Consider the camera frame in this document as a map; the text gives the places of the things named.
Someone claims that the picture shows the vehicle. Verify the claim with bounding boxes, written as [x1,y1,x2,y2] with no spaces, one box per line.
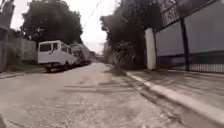
[70,43,92,66]

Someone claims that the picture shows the dark trees and bushes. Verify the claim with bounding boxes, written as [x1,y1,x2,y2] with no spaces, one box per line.
[99,0,164,72]

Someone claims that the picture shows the white concrete pillar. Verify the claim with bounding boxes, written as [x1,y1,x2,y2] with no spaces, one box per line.
[144,27,158,71]

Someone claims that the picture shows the grey concrete road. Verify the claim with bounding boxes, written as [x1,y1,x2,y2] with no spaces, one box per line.
[0,62,224,128]

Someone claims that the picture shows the white van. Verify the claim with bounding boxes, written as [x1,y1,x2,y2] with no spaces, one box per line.
[37,40,79,72]

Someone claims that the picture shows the pale concrete kerb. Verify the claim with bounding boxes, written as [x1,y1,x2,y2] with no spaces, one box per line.
[122,70,224,126]

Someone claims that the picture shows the large dark tree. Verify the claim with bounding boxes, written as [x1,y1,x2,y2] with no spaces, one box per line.
[20,0,84,46]

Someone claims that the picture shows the grey concrete sidewalk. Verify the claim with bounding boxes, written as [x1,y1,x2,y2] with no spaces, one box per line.
[128,68,224,111]

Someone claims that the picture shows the grey panel fence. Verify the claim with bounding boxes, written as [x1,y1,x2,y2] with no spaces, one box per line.
[153,0,224,74]

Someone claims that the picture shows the building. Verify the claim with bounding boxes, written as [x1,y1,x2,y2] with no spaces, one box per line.
[0,0,16,74]

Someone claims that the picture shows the overhead wires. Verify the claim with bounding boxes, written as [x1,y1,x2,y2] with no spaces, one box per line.
[81,0,103,31]

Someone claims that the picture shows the grey concrete wall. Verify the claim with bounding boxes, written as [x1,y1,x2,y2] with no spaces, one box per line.
[6,35,39,66]

